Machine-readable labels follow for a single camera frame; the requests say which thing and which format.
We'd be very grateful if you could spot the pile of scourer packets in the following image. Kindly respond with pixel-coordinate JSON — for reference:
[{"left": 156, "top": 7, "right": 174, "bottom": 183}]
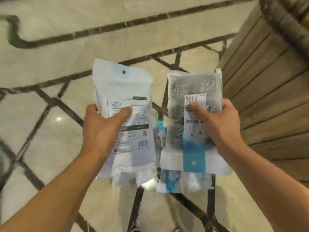
[{"left": 111, "top": 120, "right": 216, "bottom": 194}]

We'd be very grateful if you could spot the person's left forearm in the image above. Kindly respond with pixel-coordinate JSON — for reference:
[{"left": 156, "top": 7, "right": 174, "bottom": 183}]
[{"left": 0, "top": 152, "right": 110, "bottom": 232}]

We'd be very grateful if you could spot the person's right forearm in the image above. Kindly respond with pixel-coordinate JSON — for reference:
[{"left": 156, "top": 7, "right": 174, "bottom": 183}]
[{"left": 218, "top": 140, "right": 309, "bottom": 232}]

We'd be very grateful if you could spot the person's right hand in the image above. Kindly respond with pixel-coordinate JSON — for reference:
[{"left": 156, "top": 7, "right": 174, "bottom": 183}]
[{"left": 188, "top": 99, "right": 243, "bottom": 154}]

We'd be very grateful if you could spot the person's left hand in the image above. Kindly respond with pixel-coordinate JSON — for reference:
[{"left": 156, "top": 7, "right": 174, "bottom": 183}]
[{"left": 81, "top": 103, "right": 133, "bottom": 160}]

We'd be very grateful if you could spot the wooden acrylic-bin snack stand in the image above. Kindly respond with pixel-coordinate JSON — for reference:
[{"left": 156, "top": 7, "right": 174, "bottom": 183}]
[{"left": 215, "top": 0, "right": 309, "bottom": 189}]

